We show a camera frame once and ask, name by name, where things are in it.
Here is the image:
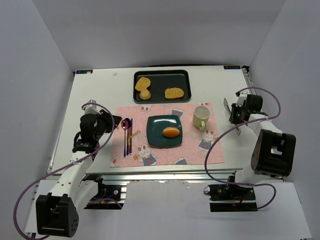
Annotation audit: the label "metal tongs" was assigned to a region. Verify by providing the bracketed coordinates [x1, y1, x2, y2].
[223, 98, 241, 136]

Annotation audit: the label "glossy orange bread bun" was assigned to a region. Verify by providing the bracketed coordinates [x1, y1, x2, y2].
[162, 126, 180, 138]

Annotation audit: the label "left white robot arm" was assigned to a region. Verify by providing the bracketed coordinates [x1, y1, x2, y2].
[35, 107, 122, 238]

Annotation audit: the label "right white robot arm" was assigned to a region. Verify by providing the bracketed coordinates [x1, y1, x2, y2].
[229, 93, 296, 188]

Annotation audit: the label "small round bread roll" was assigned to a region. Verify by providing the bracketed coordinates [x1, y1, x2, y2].
[139, 89, 151, 100]

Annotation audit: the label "round toasted bread slice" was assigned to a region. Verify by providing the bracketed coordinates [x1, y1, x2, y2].
[134, 76, 151, 92]

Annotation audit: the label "oval toasted bread slice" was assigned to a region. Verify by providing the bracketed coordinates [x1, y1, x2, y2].
[164, 87, 185, 99]

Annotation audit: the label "iridescent spoon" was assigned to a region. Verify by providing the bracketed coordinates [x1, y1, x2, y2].
[121, 119, 128, 158]

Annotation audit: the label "iridescent knife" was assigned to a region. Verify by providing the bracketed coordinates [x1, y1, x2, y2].
[126, 118, 133, 156]

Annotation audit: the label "pale green mug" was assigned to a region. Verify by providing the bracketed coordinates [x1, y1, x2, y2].
[192, 105, 211, 130]

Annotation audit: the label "right blue table label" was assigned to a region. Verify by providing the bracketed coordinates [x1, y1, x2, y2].
[223, 65, 241, 70]

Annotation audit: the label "blue table label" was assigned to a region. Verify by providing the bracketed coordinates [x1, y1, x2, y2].
[75, 69, 93, 75]
[223, 65, 241, 70]

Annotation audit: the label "left blue table label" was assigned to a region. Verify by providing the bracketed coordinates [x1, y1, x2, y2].
[75, 69, 93, 75]

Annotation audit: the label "dark teal square plate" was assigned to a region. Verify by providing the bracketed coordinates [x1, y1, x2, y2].
[146, 115, 183, 148]

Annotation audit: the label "black baking tray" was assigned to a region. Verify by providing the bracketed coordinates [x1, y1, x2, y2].
[133, 69, 192, 104]

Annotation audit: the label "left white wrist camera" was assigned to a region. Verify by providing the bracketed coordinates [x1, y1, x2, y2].
[81, 99, 101, 115]

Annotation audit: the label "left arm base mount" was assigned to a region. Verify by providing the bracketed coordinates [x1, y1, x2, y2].
[83, 174, 123, 210]

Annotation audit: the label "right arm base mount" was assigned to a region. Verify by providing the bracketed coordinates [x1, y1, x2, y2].
[203, 184, 258, 213]

